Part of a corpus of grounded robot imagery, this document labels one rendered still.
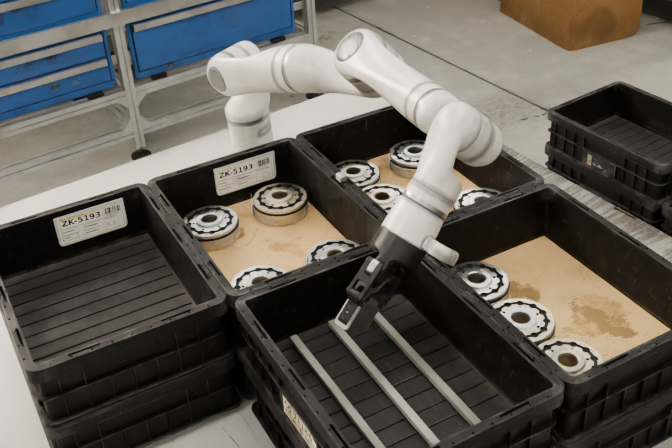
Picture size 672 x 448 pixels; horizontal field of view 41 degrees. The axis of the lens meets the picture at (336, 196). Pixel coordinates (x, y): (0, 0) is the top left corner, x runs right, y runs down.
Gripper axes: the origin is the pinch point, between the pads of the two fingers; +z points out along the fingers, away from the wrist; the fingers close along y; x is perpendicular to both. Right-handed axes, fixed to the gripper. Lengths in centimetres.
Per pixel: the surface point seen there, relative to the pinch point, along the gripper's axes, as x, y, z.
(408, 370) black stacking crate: 8.6, -9.1, 2.5
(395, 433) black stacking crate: 13.3, 0.2, 9.1
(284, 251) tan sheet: -24.0, -25.6, 0.0
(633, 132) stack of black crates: 4, -142, -69
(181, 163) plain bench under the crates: -73, -65, 1
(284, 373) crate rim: -2.0, 9.2, 9.2
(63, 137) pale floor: -198, -193, 32
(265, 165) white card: -40, -34, -11
